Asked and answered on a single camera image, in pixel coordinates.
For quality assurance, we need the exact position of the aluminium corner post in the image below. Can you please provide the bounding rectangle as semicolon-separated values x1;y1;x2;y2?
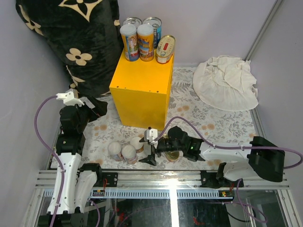
245;0;284;61

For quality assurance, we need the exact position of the black floral plush blanket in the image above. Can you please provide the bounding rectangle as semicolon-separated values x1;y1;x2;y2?
16;0;123;98

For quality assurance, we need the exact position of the white crumpled cloth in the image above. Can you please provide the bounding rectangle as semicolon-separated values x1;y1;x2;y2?
193;55;258;112

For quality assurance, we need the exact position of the yellow orange can plastic lid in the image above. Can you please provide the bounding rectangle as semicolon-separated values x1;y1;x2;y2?
137;24;154;61

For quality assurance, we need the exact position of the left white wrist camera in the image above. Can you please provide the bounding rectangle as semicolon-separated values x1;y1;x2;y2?
56;88;84;107

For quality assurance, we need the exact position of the gold oval tin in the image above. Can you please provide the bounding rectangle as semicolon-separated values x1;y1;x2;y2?
155;35;176;64
163;133;184;163

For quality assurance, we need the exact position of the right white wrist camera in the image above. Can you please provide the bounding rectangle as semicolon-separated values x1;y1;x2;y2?
143;127;158;155

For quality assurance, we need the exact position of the blue soup can top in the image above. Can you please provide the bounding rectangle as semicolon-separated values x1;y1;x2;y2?
123;17;142;28

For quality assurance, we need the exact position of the can with white lid back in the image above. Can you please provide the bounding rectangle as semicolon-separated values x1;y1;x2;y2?
130;137;144;153

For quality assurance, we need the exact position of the can with white lid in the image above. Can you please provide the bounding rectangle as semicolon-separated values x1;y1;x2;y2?
107;141;124;162
121;145;138;165
130;137;144;153

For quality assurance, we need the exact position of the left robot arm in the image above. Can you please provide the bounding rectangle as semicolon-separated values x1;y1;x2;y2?
34;92;108;227

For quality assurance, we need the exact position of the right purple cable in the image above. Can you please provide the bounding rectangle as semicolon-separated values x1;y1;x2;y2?
157;116;303;224

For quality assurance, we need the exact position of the purple cable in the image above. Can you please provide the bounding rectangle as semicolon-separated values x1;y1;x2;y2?
157;116;303;224
34;94;66;227

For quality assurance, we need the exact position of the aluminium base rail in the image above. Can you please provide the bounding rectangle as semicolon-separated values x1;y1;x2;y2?
23;168;301;227

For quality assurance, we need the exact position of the yellow wooden shelf cabinet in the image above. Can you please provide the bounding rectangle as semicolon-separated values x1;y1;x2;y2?
109;53;174;130

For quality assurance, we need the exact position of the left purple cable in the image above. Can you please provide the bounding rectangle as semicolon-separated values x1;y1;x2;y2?
34;94;66;227

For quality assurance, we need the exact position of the can with white lid front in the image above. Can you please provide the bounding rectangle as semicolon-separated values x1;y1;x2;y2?
121;145;138;165

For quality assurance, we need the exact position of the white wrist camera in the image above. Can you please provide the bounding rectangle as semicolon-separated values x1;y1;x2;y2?
56;88;84;107
143;127;158;155

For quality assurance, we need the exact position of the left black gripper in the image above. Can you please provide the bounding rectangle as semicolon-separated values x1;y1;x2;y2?
75;96;108;133

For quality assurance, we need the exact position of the tall porridge can plastic lid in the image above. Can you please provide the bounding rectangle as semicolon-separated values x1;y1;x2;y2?
120;24;139;61

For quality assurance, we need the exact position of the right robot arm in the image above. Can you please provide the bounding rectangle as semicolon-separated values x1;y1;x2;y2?
139;126;285;189

